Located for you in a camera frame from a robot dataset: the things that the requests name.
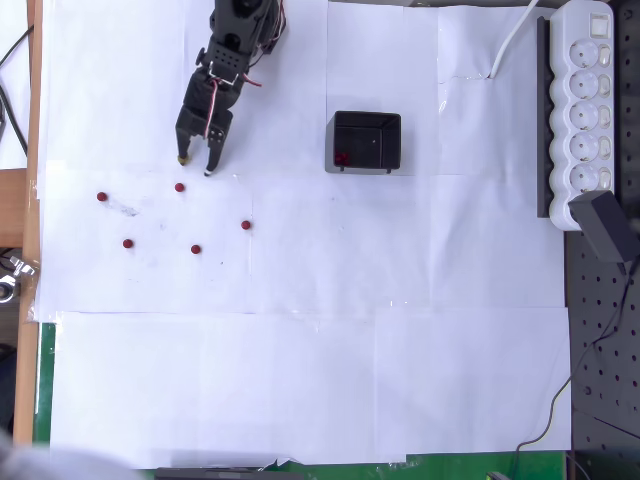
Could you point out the green cutting mat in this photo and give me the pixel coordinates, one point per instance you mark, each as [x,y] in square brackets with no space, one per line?
[45,380]

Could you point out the black power adapter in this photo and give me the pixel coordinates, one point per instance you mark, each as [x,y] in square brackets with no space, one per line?
[600,225]

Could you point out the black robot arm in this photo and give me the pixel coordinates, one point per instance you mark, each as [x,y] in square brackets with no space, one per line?
[235,30]

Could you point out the black flat device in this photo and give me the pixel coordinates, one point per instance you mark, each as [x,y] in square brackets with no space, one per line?
[225,474]

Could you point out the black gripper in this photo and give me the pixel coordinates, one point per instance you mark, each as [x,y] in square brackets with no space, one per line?
[202,123]

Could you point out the black pegboard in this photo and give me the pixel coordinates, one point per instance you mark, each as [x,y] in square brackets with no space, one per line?
[605,350]

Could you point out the blurry grey object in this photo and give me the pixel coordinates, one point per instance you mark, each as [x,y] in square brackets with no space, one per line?
[40,462]

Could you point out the dark object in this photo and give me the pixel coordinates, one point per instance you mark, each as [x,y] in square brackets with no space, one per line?
[6,380]

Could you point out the white paper table cover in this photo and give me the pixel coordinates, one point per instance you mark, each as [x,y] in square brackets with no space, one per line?
[350,350]

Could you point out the black open box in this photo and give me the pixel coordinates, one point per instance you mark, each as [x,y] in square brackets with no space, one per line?
[367,135]

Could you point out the metal clamp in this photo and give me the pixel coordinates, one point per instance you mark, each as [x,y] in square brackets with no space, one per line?
[20,267]

